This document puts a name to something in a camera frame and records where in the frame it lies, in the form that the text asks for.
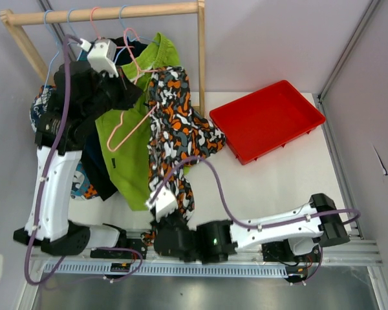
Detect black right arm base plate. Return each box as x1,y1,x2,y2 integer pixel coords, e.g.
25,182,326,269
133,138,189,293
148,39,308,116
261,240,320,267

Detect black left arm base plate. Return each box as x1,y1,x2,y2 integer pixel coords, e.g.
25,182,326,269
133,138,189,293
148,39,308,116
90,238,147,260

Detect navy blue shorts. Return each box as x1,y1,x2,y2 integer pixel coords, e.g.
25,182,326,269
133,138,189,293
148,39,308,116
81,131,118,201

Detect lime green shorts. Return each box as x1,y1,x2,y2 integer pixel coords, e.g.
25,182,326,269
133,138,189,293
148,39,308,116
96,32,180,211

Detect teal patterned shorts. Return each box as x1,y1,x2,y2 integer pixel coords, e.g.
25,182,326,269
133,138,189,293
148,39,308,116
29,85,100,200

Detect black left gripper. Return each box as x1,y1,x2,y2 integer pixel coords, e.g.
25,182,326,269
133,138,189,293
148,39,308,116
83,66,144,122

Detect black shorts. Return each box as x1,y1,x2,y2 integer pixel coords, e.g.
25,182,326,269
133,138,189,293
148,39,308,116
111,37,148,66

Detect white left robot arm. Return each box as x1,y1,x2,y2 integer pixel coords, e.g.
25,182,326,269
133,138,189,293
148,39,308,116
13,61,142,258

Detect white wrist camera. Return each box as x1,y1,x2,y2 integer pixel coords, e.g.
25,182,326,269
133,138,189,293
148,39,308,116
145,187,178,222
78,38,119,78

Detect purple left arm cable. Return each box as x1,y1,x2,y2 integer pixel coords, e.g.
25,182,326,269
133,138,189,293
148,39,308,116
24,34,144,285

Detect orange camouflage shorts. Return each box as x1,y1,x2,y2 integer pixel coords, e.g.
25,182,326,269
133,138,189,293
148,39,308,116
147,66,226,223

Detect pink wire hanger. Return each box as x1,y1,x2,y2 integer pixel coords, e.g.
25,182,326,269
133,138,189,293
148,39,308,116
89,6,104,41
107,27,158,152

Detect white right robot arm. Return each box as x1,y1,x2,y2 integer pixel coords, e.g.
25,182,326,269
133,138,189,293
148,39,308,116
153,193,350,264

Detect pink wire hanger on rack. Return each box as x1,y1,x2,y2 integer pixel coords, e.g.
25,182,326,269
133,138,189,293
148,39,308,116
89,6,104,41

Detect wooden clothes rack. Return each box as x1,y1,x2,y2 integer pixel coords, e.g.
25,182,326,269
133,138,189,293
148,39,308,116
0,1,206,115

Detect slotted white cable duct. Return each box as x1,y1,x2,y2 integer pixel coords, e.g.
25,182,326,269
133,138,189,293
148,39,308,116
56,262,302,278

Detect aluminium mounting rail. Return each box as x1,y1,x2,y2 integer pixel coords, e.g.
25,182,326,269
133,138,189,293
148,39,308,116
30,229,383,266

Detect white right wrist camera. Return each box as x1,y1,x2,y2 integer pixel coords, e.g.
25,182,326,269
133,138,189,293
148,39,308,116
145,187,178,222

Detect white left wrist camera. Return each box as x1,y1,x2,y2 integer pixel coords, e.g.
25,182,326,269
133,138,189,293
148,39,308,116
78,38,119,78

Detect red plastic tray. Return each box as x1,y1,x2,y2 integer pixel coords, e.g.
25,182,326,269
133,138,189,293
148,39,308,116
209,80,326,165

